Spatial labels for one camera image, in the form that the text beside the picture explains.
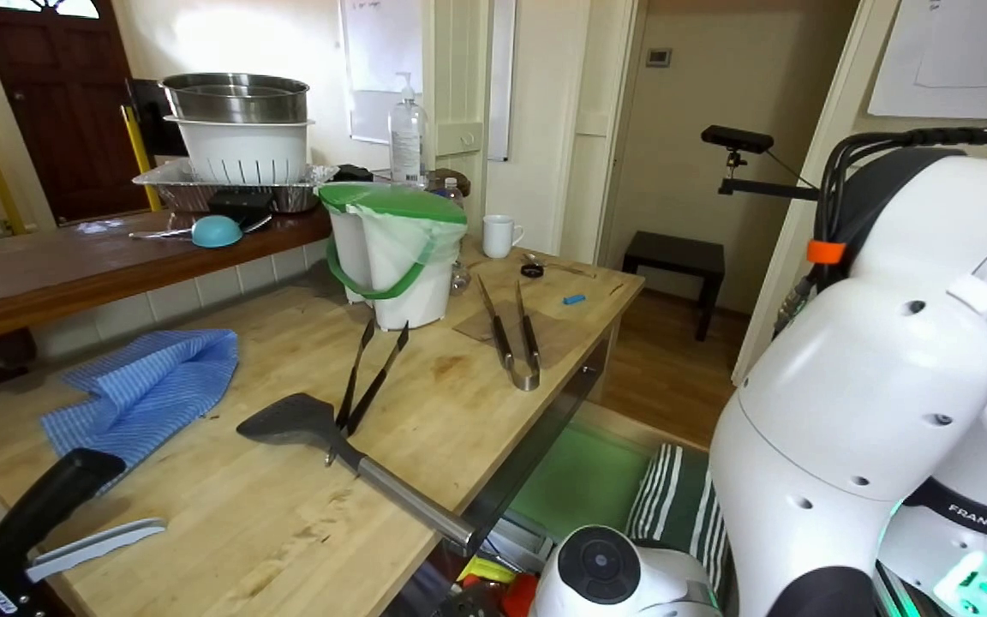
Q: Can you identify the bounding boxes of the clear cutlery tray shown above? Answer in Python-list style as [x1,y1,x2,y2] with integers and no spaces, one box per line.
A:
[444,511,571,617]

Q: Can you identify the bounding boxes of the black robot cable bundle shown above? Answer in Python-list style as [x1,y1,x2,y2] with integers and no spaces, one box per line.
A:
[787,119,987,335]

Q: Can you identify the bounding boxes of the red kitchen utensil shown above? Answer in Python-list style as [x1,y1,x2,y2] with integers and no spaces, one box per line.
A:
[501,569,541,617]

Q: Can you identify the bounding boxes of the white wall papers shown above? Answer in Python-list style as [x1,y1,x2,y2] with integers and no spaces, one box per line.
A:
[337,0,428,148]

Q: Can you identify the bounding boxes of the blue bowl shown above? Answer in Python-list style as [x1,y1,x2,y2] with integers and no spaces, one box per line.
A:
[187,211,247,255]

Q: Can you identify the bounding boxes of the slim black tongs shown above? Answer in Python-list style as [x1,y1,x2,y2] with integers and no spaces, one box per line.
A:
[330,319,415,437]

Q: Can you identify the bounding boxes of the white colander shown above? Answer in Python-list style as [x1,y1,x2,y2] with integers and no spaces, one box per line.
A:
[170,116,315,185]

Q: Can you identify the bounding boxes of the white wall board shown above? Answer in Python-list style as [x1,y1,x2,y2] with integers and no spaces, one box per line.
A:
[868,0,987,123]

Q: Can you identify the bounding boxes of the green white striped towel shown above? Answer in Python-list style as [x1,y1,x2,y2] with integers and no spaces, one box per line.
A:
[620,441,740,614]

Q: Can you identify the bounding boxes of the white drying tray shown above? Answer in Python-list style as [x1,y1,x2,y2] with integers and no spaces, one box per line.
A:
[130,153,331,191]

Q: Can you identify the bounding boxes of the dark brown wooden counter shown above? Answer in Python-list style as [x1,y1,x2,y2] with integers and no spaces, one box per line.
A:
[0,203,337,356]

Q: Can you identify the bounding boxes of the black camera stand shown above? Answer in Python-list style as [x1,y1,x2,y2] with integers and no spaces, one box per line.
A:
[0,447,167,617]

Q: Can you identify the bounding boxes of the yellow green kitchen utensil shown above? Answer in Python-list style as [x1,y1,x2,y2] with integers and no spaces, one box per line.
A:
[457,552,522,590]

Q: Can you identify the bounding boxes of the stainless steel pot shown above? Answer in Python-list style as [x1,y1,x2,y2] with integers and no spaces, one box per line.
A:
[161,68,315,128]

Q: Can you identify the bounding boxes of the tall clear glass bottle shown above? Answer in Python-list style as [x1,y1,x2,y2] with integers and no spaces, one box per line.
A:
[388,72,424,185]

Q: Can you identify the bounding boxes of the white ceramic mug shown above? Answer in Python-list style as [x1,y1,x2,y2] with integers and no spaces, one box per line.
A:
[481,211,522,265]

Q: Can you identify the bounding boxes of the steel tongs with black grips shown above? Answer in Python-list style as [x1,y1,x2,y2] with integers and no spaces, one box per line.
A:
[472,275,545,393]

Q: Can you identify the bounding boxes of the blue cloth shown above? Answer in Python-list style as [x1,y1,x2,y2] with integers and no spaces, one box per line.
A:
[40,325,242,469]

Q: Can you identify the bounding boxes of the steel sided kitchen drawer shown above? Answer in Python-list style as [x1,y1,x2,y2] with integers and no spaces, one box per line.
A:
[400,340,740,617]

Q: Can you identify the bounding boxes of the black low stool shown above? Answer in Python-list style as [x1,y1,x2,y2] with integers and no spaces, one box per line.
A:
[620,228,731,343]

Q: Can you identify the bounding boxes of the dark red door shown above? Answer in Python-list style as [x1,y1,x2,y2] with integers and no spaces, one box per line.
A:
[0,0,151,225]

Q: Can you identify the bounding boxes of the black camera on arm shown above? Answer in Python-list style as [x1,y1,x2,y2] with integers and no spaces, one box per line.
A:
[698,119,822,207]

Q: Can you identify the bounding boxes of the black spatula with steel handle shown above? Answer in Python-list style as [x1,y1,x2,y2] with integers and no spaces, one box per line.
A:
[233,392,481,554]

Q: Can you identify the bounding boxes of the white bin with green lid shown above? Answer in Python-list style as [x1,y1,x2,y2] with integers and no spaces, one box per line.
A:
[315,183,472,335]

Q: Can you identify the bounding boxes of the green cutting mat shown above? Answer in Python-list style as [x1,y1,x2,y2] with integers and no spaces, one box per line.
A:
[507,418,656,542]

